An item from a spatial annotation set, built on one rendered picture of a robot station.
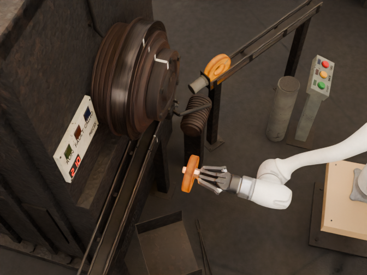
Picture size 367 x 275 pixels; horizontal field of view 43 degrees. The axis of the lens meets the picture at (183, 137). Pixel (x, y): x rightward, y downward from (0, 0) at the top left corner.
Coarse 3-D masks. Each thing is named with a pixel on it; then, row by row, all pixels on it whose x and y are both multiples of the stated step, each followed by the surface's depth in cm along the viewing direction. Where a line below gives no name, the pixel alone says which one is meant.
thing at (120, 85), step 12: (144, 24) 169; (156, 24) 172; (132, 36) 163; (144, 36) 162; (132, 48) 161; (120, 60) 160; (132, 60) 158; (120, 72) 160; (132, 72) 158; (120, 84) 160; (132, 84) 162; (120, 96) 161; (120, 108) 164; (120, 120) 167; (120, 132) 176; (132, 132) 176
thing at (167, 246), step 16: (144, 224) 194; (160, 224) 200; (176, 224) 203; (144, 240) 200; (160, 240) 200; (176, 240) 200; (144, 256) 184; (160, 256) 197; (176, 256) 197; (192, 256) 197; (160, 272) 194; (176, 272) 194; (192, 272) 181
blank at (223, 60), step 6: (222, 54) 233; (216, 60) 230; (222, 60) 232; (228, 60) 235; (210, 66) 230; (216, 66) 232; (222, 66) 239; (228, 66) 240; (204, 72) 234; (210, 72) 232; (216, 72) 240; (222, 72) 240; (210, 78) 236
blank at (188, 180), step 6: (192, 156) 189; (198, 156) 192; (192, 162) 186; (198, 162) 195; (186, 168) 185; (192, 168) 184; (186, 174) 184; (192, 174) 184; (186, 180) 184; (192, 180) 194; (186, 186) 186
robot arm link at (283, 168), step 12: (360, 132) 166; (336, 144) 174; (348, 144) 168; (360, 144) 166; (300, 156) 188; (312, 156) 182; (324, 156) 176; (336, 156) 172; (348, 156) 170; (264, 168) 196; (276, 168) 193; (288, 168) 193
